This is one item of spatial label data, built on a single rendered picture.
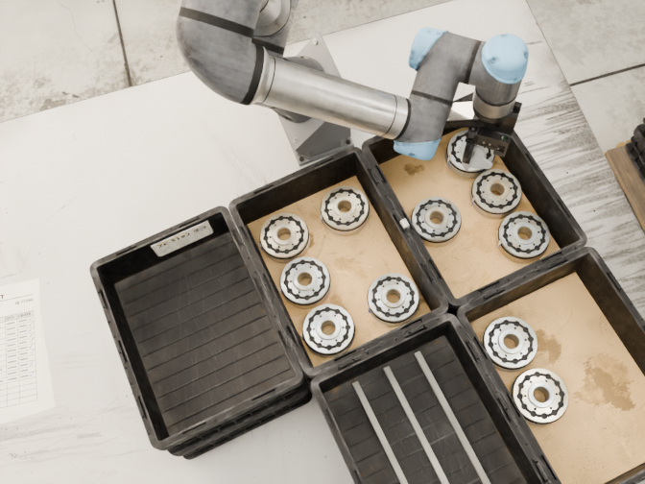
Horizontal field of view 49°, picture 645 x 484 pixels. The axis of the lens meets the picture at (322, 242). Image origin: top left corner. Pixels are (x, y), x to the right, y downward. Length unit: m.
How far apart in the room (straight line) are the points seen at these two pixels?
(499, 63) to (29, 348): 1.17
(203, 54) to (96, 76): 1.85
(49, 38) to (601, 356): 2.41
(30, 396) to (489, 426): 0.98
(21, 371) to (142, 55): 1.56
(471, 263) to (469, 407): 0.29
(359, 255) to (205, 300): 0.33
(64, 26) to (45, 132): 1.22
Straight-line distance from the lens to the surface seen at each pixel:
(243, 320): 1.45
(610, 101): 2.76
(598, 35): 2.93
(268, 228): 1.48
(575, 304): 1.49
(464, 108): 1.37
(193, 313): 1.47
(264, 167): 1.72
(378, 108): 1.18
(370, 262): 1.46
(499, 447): 1.40
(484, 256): 1.48
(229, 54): 1.08
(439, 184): 1.54
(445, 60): 1.23
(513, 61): 1.20
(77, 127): 1.92
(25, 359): 1.72
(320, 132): 1.62
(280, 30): 1.49
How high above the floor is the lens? 2.20
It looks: 67 degrees down
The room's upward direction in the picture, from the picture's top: 10 degrees counter-clockwise
